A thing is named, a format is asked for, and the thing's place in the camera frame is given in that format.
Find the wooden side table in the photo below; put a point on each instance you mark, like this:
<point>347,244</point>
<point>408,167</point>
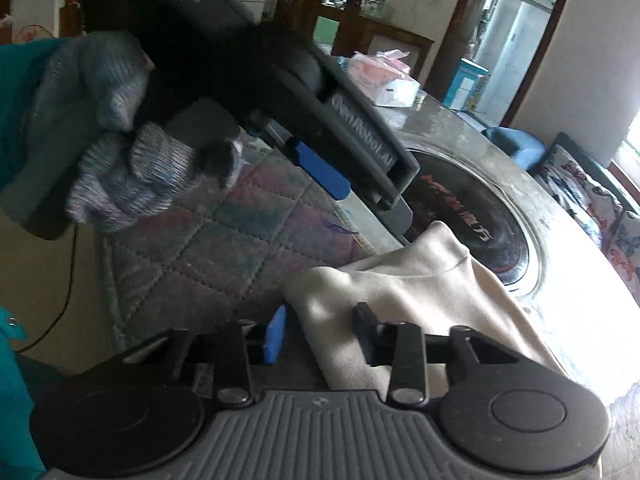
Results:
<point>380,35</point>

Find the blue stool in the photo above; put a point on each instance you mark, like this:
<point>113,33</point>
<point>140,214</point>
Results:
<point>515,147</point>

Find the person's teal clothing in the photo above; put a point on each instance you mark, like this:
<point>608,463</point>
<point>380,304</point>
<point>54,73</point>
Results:
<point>17,400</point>

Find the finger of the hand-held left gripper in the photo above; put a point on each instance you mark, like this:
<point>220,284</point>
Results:
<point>400,217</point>
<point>320,170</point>

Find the wooden door frame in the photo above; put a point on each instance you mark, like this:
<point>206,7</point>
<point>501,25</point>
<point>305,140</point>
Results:
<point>465,35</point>

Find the dark blue sofa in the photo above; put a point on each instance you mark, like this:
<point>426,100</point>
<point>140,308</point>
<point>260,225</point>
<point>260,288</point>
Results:
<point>575,160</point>

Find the round black cooktop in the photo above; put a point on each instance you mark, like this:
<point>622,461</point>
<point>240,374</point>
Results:
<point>480,200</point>

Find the white pink tissue box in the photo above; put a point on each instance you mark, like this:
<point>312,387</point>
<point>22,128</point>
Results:
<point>385,80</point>

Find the quilted table cover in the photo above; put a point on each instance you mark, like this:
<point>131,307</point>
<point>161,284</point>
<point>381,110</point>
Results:
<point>200,240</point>

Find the cream cloth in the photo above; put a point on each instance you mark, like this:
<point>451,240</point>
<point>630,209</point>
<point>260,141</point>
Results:
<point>425,280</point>

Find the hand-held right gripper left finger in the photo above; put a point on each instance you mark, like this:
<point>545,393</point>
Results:
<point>275,335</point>

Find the butterfly print cushion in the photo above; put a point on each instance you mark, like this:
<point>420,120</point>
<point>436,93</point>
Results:
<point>625,255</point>
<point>575,195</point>

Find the person's left hand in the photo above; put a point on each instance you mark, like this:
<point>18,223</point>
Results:
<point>75,90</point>

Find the blue white box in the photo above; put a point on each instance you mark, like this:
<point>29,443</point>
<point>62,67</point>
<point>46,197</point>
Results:
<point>467,85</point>

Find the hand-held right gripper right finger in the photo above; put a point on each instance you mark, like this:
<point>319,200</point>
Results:
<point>367,332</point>

